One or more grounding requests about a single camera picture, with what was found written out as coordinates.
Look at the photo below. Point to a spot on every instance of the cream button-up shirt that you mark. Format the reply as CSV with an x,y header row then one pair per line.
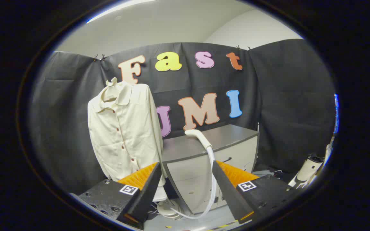
x,y
124,134

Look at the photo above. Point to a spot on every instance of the white garment steamer head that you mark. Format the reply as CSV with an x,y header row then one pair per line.
x,y
198,134

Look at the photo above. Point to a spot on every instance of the grey drawer cabinet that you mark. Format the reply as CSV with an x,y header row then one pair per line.
x,y
230,134

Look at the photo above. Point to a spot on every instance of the white and black device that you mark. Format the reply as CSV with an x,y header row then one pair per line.
x,y
308,168

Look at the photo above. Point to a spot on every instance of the white plastic clothes hanger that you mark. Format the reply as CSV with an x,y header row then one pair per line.
x,y
111,82

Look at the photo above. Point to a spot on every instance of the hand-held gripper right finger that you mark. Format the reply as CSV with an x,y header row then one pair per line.
x,y
230,192

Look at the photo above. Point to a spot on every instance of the white garment steamer base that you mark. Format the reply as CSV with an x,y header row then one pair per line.
x,y
169,210

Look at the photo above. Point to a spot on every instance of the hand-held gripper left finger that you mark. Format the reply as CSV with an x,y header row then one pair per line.
x,y
146,195

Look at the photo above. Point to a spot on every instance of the blue lit screen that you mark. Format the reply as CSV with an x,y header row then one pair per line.
x,y
336,112

